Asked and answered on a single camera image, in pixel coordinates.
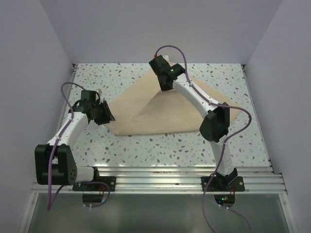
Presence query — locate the beige cloth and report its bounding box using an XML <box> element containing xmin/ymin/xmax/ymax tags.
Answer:
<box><xmin>104</xmin><ymin>67</ymin><xmax>242</xmax><ymax>137</ymax></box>

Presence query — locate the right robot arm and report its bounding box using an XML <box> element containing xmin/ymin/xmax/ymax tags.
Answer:
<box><xmin>149</xmin><ymin>55</ymin><xmax>238</xmax><ymax>191</ymax></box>

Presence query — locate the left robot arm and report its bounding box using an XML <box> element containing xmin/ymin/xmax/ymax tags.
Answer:
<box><xmin>35</xmin><ymin>90</ymin><xmax>115</xmax><ymax>191</ymax></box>

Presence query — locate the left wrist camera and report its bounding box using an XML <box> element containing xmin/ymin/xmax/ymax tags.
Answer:
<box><xmin>96</xmin><ymin>89</ymin><xmax>102</xmax><ymax>97</ymax></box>

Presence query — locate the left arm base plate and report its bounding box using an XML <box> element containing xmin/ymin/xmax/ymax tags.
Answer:
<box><xmin>72</xmin><ymin>176</ymin><xmax>117</xmax><ymax>192</ymax></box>

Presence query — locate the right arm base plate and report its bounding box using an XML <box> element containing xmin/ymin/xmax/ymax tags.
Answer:
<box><xmin>200</xmin><ymin>168</ymin><xmax>245</xmax><ymax>192</ymax></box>

